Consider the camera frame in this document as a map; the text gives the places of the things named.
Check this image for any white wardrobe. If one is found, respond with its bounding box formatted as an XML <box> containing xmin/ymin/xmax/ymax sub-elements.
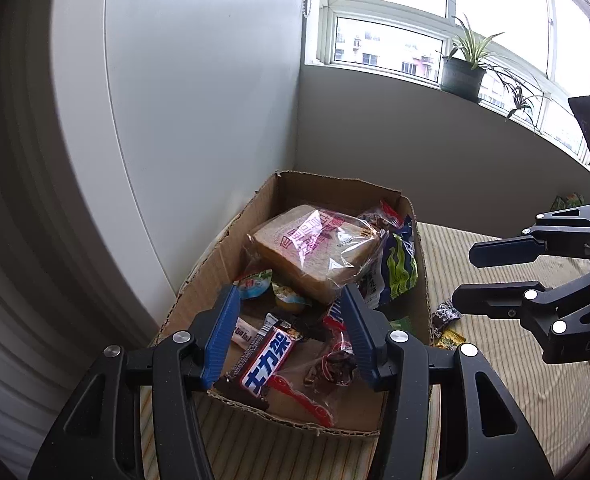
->
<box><xmin>50</xmin><ymin>0</ymin><xmax>306</xmax><ymax>346</ymax></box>

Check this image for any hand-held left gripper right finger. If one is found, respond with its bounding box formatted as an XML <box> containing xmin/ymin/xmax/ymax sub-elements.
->
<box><xmin>342</xmin><ymin>285</ymin><xmax>556</xmax><ymax>480</ymax></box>

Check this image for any brown chocolate bar latin lettering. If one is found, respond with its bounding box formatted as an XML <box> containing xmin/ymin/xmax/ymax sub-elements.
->
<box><xmin>322</xmin><ymin>297</ymin><xmax>356</xmax><ymax>351</ymax></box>

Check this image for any green printed object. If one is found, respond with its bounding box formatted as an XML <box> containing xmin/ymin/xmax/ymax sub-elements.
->
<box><xmin>552</xmin><ymin>192</ymin><xmax>586</xmax><ymax>211</ymax></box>

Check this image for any clear dried fruit packet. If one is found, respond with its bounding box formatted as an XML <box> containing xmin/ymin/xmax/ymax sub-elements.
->
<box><xmin>267</xmin><ymin>330</ymin><xmax>360</xmax><ymax>428</ymax></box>
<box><xmin>357</xmin><ymin>200</ymin><xmax>406</xmax><ymax>233</ymax></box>

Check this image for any yellow candy packet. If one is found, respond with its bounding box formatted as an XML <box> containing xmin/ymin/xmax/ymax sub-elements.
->
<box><xmin>434</xmin><ymin>330</ymin><xmax>468</xmax><ymax>352</ymax></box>

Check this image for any black candy packet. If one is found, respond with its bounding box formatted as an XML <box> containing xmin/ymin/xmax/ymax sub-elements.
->
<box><xmin>431</xmin><ymin>299</ymin><xmax>463</xmax><ymax>338</ymax></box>

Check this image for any blue green snack packet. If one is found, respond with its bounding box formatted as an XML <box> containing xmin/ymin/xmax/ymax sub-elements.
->
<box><xmin>360</xmin><ymin>220</ymin><xmax>420</xmax><ymax>311</ymax></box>

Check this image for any bread slice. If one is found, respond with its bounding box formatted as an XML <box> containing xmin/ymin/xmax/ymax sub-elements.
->
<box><xmin>247</xmin><ymin>204</ymin><xmax>388</xmax><ymax>306</ymax></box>

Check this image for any brown cardboard box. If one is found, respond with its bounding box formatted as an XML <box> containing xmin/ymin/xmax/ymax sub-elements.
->
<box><xmin>150</xmin><ymin>170</ymin><xmax>434</xmax><ymax>438</ymax></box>

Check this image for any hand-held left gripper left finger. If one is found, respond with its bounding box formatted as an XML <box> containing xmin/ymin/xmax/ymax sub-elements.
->
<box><xmin>27</xmin><ymin>285</ymin><xmax>242</xmax><ymax>480</ymax></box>

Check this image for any trailing spider plant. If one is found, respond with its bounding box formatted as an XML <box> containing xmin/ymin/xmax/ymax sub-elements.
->
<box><xmin>485</xmin><ymin>57</ymin><xmax>556</xmax><ymax>126</ymax></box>

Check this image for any jelly cup colourful lid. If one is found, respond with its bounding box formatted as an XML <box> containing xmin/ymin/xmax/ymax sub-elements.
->
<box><xmin>235</xmin><ymin>269</ymin><xmax>274</xmax><ymax>301</ymax></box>

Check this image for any pink wrapped candy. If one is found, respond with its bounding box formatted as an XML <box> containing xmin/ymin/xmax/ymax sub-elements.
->
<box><xmin>232</xmin><ymin>317</ymin><xmax>260</xmax><ymax>348</ymax></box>

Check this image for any potted plant dark pot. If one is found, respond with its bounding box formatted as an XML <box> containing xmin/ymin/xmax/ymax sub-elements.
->
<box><xmin>437</xmin><ymin>12</ymin><xmax>506</xmax><ymax>103</ymax></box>

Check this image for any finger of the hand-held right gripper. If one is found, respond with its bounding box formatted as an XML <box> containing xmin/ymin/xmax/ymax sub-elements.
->
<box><xmin>469</xmin><ymin>203</ymin><xmax>590</xmax><ymax>267</ymax></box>
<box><xmin>451</xmin><ymin>263</ymin><xmax>590</xmax><ymax>336</ymax></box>

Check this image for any brown chocolate bar chinese lettering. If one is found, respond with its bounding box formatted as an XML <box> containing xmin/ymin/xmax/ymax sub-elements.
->
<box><xmin>214</xmin><ymin>312</ymin><xmax>303</xmax><ymax>401</ymax></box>

